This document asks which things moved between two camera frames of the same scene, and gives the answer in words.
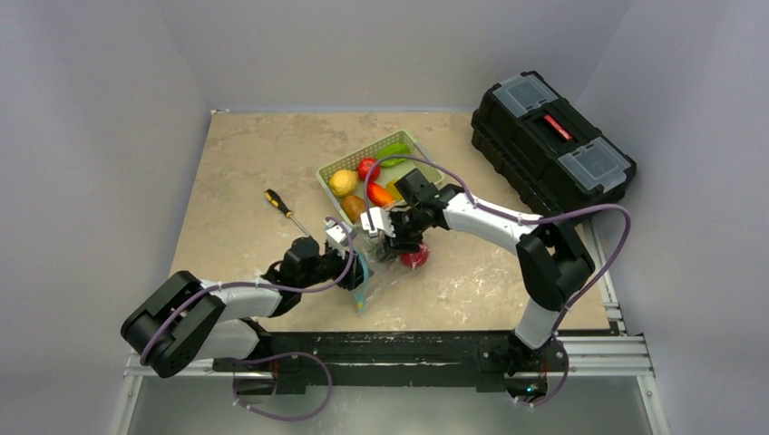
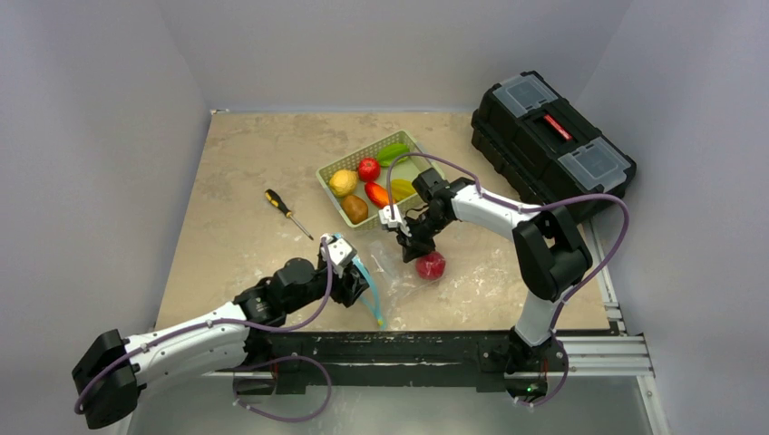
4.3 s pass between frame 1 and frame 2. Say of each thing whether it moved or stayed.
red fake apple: moved
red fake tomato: stayed
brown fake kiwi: stayed
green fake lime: stayed
